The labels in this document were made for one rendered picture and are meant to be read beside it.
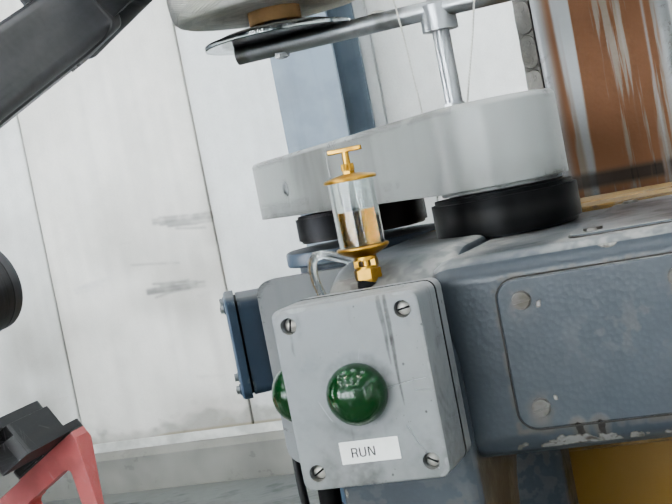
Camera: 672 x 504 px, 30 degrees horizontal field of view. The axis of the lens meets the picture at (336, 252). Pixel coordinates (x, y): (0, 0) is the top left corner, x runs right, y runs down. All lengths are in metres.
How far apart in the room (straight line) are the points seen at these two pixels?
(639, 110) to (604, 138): 0.04
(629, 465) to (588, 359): 0.32
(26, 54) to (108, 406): 5.97
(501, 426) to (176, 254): 5.87
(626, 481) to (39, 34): 0.53
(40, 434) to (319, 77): 4.99
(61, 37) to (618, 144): 0.48
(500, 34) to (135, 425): 2.78
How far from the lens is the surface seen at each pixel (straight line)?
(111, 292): 6.69
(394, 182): 0.82
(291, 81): 5.70
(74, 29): 0.95
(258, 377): 1.11
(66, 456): 0.74
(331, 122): 5.64
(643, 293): 0.61
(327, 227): 1.10
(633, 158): 1.11
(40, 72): 0.90
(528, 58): 1.17
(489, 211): 0.73
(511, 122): 0.74
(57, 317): 6.88
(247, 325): 1.10
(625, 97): 1.10
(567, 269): 0.62
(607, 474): 0.94
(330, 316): 0.60
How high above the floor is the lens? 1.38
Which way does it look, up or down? 3 degrees down
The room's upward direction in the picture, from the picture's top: 11 degrees counter-clockwise
